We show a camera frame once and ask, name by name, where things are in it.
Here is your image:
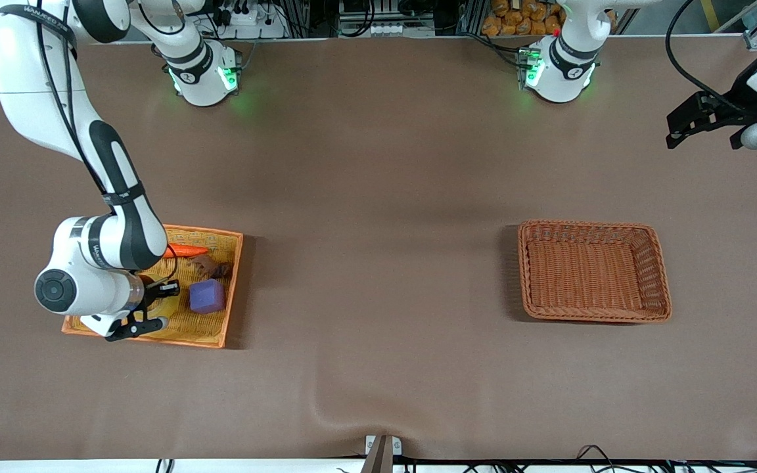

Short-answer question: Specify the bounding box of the brown wicker basket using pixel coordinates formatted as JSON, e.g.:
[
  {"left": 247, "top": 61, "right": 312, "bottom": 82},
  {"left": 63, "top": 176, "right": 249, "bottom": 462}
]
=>
[{"left": 518, "top": 220, "right": 672, "bottom": 324}]

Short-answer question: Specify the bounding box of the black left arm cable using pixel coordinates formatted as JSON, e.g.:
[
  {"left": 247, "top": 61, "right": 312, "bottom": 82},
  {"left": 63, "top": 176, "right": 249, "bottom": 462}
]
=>
[{"left": 665, "top": 0, "right": 747, "bottom": 114}]

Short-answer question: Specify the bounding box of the brown toy piece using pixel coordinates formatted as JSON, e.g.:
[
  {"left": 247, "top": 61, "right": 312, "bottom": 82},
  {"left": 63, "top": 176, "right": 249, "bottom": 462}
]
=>
[{"left": 188, "top": 254, "right": 235, "bottom": 279}]

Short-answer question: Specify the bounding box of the bag of orange snacks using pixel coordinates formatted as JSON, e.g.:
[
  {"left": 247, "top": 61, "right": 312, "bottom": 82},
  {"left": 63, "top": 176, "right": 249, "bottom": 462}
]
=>
[{"left": 482, "top": 0, "right": 564, "bottom": 37}]

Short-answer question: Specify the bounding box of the white power strip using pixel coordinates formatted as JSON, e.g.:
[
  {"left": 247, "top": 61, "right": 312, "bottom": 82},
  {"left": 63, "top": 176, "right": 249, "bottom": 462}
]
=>
[{"left": 216, "top": 0, "right": 287, "bottom": 39}]

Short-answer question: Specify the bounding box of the purple foam cube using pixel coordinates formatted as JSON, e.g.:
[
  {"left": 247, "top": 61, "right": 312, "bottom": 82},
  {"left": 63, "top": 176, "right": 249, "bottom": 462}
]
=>
[{"left": 189, "top": 279, "right": 226, "bottom": 315}]

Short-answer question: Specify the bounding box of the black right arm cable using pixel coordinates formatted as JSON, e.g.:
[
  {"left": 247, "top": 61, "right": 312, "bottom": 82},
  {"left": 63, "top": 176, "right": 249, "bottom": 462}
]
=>
[{"left": 35, "top": 5, "right": 179, "bottom": 284}]

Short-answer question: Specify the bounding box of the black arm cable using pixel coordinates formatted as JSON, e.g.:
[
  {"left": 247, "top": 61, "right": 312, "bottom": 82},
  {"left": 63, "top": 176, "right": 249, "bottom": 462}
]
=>
[
  {"left": 35, "top": 5, "right": 179, "bottom": 284},
  {"left": 665, "top": 0, "right": 747, "bottom": 114}
]

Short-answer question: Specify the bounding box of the yellow wicker tray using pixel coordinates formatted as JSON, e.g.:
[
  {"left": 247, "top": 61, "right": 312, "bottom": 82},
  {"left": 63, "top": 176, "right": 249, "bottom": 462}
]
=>
[{"left": 62, "top": 223, "right": 244, "bottom": 349}]

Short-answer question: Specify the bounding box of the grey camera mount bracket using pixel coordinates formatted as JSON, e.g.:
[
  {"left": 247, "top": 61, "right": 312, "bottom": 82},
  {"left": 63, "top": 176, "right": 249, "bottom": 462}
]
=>
[{"left": 360, "top": 434, "right": 403, "bottom": 473}]

